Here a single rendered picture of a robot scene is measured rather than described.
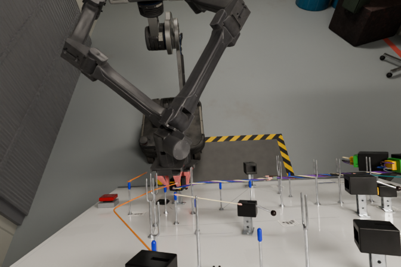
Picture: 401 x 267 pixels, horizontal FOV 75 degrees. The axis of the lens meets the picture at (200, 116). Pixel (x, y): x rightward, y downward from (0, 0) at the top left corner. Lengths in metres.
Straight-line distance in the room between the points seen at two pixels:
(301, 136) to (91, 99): 2.21
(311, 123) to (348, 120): 0.36
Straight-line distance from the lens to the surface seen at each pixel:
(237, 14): 0.98
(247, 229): 0.70
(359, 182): 0.85
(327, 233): 0.73
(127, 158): 2.45
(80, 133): 2.80
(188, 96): 0.79
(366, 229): 0.52
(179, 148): 0.72
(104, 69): 1.02
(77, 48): 1.04
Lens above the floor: 1.97
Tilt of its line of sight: 48 degrees down
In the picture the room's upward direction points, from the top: 2 degrees counter-clockwise
